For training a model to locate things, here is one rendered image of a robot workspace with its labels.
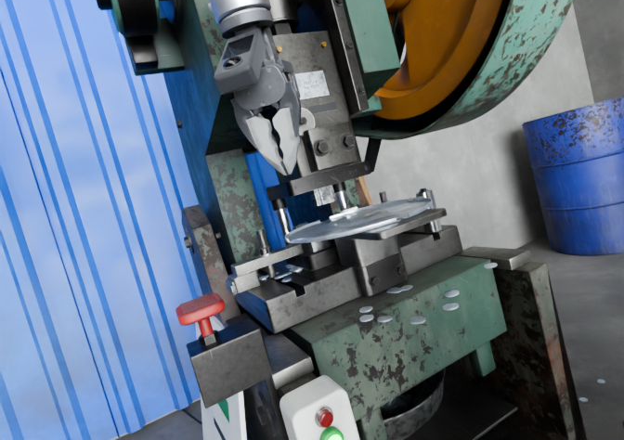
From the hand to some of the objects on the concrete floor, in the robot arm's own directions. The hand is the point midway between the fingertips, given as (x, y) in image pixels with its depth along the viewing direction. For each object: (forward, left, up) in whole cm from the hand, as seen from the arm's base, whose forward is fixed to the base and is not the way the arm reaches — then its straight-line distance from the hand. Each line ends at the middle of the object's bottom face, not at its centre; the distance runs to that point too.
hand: (284, 166), depth 52 cm
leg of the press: (+33, -50, -91) cm, 109 cm away
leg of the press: (+42, +2, -91) cm, 100 cm away
